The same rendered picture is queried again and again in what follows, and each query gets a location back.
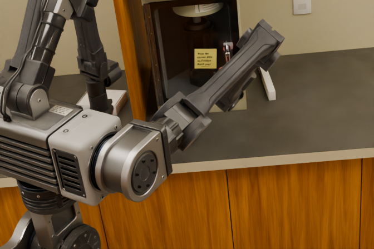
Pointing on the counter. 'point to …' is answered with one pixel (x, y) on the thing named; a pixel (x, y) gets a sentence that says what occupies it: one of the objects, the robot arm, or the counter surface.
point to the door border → (153, 54)
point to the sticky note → (205, 58)
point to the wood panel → (132, 38)
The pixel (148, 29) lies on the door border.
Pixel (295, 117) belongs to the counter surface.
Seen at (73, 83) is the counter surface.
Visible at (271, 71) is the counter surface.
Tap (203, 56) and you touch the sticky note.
